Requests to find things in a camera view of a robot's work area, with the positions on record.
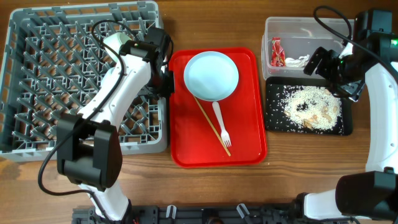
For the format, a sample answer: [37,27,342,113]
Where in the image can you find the rice and food scraps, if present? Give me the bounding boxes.
[267,84,345,134]

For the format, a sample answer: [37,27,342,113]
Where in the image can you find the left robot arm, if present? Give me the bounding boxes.
[54,27,174,223]

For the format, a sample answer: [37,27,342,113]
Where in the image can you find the clear plastic waste bin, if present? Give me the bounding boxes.
[261,17,344,85]

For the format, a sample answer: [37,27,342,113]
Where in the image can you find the black plastic tray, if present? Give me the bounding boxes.
[264,76,354,136]

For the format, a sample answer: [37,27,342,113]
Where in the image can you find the red snack wrapper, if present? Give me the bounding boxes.
[271,37,285,67]

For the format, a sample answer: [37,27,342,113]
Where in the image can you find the wooden chopstick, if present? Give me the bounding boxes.
[193,96,231,157]

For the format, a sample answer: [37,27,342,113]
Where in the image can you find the large light blue plate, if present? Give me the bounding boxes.
[183,51,239,101]

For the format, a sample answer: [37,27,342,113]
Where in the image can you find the grey plastic dishwasher rack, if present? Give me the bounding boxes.
[1,1,163,162]

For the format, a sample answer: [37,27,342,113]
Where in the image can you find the red plastic serving tray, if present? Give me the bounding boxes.
[169,47,267,168]

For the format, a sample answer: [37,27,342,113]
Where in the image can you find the white tissue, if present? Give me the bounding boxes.
[285,55,310,68]

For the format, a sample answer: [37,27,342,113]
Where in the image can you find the green bowl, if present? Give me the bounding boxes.
[103,32,131,62]

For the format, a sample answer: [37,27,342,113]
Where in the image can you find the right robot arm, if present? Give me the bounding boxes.
[292,8,397,223]

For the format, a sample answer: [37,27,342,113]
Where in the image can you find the white plastic fork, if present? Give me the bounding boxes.
[212,101,231,147]

